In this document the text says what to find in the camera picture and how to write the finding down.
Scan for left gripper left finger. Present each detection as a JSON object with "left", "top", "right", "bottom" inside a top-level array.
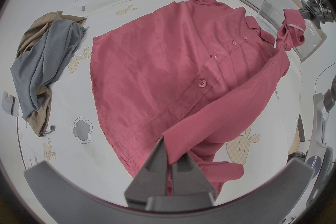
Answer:
[{"left": 124, "top": 136, "right": 169, "bottom": 208}]

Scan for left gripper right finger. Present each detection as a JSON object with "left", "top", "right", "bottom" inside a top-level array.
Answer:
[{"left": 171, "top": 152, "right": 219, "bottom": 202}]

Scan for red shirt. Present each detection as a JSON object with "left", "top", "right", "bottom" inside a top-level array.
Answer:
[{"left": 89, "top": 0, "right": 306, "bottom": 197}]

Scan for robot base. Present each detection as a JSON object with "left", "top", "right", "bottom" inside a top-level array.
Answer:
[{"left": 287, "top": 139, "right": 336, "bottom": 208}]

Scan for grey garment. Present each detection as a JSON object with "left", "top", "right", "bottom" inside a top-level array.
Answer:
[{"left": 10, "top": 19, "right": 89, "bottom": 121}]

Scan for bed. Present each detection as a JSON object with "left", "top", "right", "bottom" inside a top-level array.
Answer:
[{"left": 1, "top": 0, "right": 328, "bottom": 209}]

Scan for brown garment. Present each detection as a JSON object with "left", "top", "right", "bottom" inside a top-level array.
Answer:
[{"left": 16, "top": 10, "right": 87, "bottom": 138}]

